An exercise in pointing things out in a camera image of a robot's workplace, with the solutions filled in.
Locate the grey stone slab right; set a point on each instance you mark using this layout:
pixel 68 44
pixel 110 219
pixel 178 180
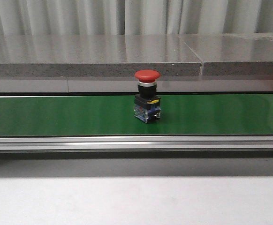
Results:
pixel 233 54

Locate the grey pleated curtain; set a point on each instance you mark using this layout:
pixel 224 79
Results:
pixel 131 17

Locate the green conveyor belt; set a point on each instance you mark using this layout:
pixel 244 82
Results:
pixel 224 114

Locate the grey stone slab left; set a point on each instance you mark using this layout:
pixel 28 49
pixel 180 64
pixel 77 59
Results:
pixel 95 56

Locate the aluminium conveyor side rail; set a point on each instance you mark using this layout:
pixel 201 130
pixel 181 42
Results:
pixel 137 143

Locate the grey stone slab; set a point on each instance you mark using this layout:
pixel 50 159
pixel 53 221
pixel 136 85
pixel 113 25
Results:
pixel 233 54
pixel 95 56

